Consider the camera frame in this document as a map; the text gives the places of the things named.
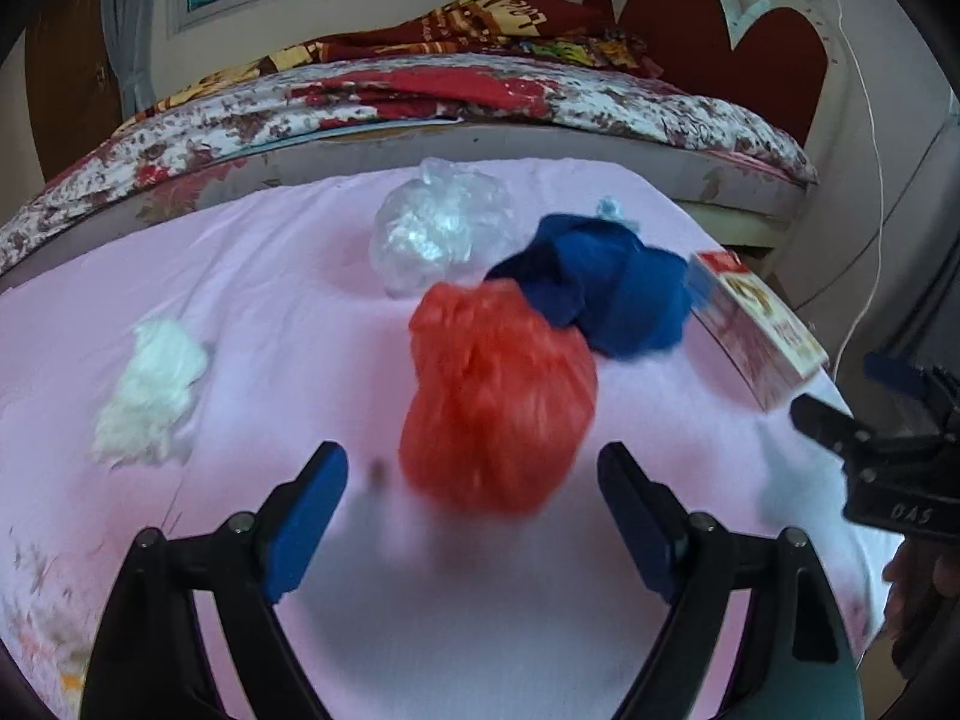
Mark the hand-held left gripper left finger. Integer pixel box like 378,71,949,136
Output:
79,441,350,720

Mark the floral bed quilt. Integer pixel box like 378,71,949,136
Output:
0,52,818,275

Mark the white bed frame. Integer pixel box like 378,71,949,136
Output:
135,116,807,248

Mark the pink floral tablecloth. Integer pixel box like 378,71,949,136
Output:
0,157,882,720

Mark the red heart-shaped headboard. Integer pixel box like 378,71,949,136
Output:
581,0,837,147

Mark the red plastic bag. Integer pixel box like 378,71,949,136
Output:
397,281,599,517

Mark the red and yellow blanket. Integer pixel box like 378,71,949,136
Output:
135,0,665,121

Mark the grey curtain beside door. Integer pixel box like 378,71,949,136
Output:
101,0,188,125

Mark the person's right hand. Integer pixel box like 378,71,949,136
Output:
883,540,960,683

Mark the red and white carton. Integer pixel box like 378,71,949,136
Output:
686,249,830,412

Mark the clear plastic bag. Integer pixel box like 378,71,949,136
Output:
367,157,517,297

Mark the colourful cartoon pillow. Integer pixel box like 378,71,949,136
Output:
525,30,646,68

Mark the white charging cable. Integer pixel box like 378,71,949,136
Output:
821,0,886,376

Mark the white tissue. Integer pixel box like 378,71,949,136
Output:
91,319,211,467

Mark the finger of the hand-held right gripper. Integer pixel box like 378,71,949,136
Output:
862,354,960,432
793,396,938,477

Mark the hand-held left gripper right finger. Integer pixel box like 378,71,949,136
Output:
596,441,863,720

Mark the dark blue plastic bag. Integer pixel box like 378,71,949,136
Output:
487,214,692,359

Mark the brown wooden door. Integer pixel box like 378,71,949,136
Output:
22,0,125,185

